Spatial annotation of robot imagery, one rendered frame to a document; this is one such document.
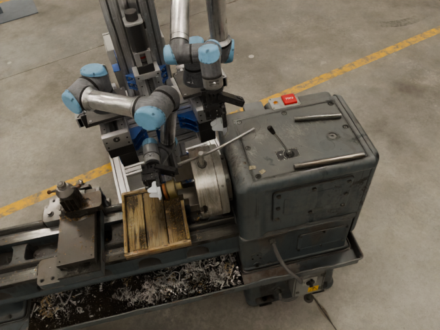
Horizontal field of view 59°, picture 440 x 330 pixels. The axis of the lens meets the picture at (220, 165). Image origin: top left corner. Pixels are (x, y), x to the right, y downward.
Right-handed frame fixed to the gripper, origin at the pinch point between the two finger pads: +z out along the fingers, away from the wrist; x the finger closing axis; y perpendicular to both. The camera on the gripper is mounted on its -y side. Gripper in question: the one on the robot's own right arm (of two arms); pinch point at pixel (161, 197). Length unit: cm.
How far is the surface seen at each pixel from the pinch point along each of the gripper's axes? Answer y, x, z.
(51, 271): 54, -18, 14
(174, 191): -6.3, 2.4, 0.3
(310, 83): -146, -108, -181
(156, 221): 6.1, -19.3, -1.1
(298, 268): -59, -54, 23
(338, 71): -179, -108, -190
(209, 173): -22.1, 14.1, 4.2
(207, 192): -19.8, 9.1, 9.7
